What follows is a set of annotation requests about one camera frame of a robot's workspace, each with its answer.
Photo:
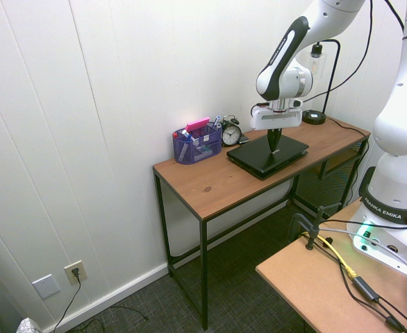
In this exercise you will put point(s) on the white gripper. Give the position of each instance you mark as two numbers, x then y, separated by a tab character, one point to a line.
276	119

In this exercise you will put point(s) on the black laptop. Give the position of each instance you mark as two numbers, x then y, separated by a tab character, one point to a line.
255	159

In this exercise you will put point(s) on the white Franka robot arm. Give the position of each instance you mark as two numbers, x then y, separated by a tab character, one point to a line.
398	166

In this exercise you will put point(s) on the small black device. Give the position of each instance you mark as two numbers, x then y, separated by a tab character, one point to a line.
244	139

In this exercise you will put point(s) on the black alarm clock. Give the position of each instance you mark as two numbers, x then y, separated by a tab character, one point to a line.
231	135

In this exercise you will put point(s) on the black desk lamp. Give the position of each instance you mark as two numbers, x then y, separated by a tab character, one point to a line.
314	117

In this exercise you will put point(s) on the blue capped white marker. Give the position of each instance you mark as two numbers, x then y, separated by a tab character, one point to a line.
217	120

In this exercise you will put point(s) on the pink sticky note pad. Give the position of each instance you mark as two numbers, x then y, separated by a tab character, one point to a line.
198	124

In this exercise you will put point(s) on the purple mesh desk organizer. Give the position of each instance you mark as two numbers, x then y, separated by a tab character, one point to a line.
193	153

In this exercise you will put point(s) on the black metal clamp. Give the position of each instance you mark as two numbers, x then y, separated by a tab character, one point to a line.
311	230

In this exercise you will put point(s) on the light wood robot table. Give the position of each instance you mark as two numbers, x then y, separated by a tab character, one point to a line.
311	288

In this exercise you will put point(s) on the dark adapter dongle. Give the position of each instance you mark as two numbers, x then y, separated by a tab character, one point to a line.
366	288

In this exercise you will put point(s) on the white patterned bed cover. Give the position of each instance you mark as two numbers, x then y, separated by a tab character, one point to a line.
28	326

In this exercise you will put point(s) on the wooden desk black metal frame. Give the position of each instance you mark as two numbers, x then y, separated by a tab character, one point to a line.
224	180

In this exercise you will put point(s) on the beige wall outlet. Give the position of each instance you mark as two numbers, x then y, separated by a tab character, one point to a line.
74	272

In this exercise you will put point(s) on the white blank wall plate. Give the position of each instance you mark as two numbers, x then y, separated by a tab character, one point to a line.
46	286

